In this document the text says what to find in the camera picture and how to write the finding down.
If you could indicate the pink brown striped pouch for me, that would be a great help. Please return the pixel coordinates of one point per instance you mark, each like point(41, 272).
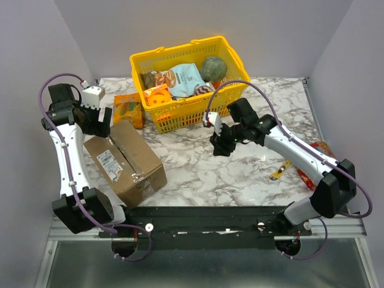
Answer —
point(199, 90)

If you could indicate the yellow plastic shopping basket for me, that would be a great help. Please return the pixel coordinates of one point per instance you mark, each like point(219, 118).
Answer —
point(182, 112)

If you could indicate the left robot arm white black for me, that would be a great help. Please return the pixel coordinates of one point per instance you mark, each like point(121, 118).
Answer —
point(68, 119)

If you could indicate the aluminium rail frame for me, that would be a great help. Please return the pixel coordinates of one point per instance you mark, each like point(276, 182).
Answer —
point(86, 260)

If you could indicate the green melon ball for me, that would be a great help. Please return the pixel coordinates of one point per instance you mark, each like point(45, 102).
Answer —
point(214, 69)

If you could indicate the yellow utility knife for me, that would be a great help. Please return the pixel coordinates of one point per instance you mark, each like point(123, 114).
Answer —
point(278, 173)

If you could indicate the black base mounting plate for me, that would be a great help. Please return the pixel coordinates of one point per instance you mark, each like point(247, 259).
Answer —
point(206, 228)

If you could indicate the light blue chips bag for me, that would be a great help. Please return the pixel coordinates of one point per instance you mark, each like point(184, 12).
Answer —
point(180, 79)

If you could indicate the orange toy box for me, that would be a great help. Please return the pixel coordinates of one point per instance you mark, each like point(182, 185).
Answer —
point(157, 95)

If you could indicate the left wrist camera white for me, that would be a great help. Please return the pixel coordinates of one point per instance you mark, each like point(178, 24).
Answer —
point(91, 97)

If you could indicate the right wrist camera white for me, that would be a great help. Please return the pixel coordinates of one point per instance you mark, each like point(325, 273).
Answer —
point(212, 119)

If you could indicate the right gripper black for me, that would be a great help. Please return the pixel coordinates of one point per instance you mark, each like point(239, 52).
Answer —
point(224, 139)

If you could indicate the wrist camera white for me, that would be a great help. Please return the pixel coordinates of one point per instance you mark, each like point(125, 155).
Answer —
point(91, 97)
point(212, 119)

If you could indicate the brown snack packet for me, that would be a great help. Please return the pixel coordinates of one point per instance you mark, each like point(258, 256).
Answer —
point(148, 79)

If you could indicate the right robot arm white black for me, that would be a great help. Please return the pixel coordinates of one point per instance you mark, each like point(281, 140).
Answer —
point(334, 189)

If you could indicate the orange snack bag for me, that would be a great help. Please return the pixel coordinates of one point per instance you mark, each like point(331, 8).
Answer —
point(128, 107)

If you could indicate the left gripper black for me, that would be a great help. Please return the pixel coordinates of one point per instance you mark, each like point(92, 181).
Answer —
point(98, 128)

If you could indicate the red snack bag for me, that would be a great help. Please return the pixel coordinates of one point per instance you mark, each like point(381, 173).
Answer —
point(311, 171)

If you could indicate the brown cardboard express box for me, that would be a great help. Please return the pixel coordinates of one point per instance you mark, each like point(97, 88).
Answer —
point(128, 164)

